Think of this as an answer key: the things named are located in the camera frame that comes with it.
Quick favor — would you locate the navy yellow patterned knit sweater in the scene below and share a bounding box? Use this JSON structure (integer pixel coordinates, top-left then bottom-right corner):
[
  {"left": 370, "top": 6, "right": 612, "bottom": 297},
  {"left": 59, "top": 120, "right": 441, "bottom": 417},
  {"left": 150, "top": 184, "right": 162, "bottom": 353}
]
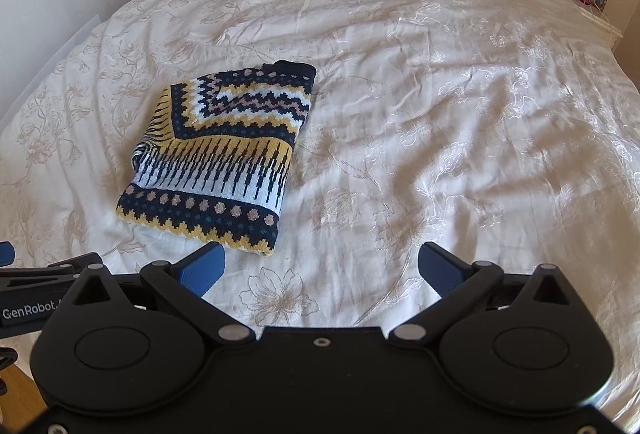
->
[{"left": 116, "top": 60, "right": 317, "bottom": 255}]

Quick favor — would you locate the white floral bedspread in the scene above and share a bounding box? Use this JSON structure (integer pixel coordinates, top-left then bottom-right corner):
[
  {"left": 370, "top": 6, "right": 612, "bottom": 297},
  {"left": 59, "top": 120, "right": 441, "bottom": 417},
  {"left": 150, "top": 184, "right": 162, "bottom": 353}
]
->
[{"left": 0, "top": 0, "right": 640, "bottom": 340}]

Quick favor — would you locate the cream right nightstand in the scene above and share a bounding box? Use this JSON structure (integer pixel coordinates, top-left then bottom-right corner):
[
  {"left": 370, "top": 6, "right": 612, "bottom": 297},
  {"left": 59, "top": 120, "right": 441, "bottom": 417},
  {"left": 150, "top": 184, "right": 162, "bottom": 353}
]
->
[{"left": 571, "top": 0, "right": 623, "bottom": 50}]

